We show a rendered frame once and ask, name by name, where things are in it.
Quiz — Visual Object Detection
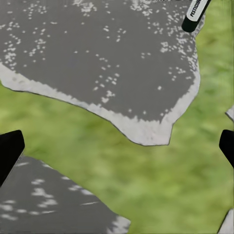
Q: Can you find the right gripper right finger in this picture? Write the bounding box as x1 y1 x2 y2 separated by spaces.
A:
219 129 234 168

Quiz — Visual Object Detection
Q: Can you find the pesticide atomizer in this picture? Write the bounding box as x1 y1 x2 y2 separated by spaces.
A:
182 0 210 33

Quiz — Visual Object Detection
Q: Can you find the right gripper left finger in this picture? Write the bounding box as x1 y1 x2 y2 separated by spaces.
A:
0 130 25 187

